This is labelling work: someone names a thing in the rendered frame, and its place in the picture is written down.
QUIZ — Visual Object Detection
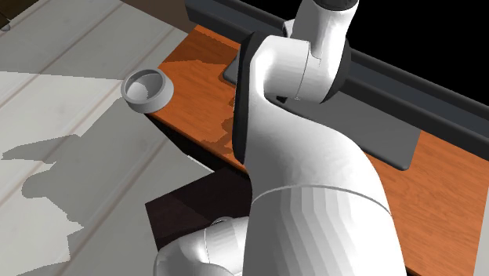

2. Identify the grey bowl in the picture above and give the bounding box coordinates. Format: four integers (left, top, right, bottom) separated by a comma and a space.
120, 69, 175, 114

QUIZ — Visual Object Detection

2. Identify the dark robot stand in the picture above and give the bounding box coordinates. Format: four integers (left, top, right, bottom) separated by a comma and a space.
144, 164, 254, 254

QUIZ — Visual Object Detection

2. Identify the orange wooden desk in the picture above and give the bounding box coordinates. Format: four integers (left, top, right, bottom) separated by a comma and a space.
147, 24, 489, 276

